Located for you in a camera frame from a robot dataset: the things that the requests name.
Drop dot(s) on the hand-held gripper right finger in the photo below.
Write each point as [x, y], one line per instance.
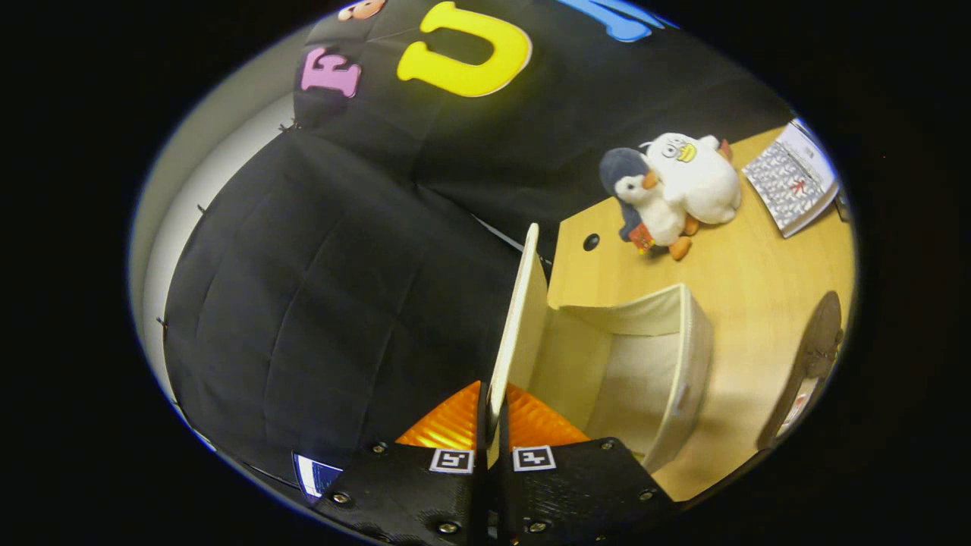
[576, 493]

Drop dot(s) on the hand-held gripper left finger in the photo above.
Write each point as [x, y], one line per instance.
[413, 493]

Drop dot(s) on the cream fabric storage box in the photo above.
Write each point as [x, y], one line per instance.
[637, 364]

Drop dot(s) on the brown fuzzy shoe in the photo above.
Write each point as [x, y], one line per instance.
[815, 356]

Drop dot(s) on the grey and white penguin plush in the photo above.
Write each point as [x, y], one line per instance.
[656, 212]

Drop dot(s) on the white duck plush toy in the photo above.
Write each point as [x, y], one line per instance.
[698, 178]

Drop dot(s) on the grey patterned book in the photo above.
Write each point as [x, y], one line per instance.
[789, 182]

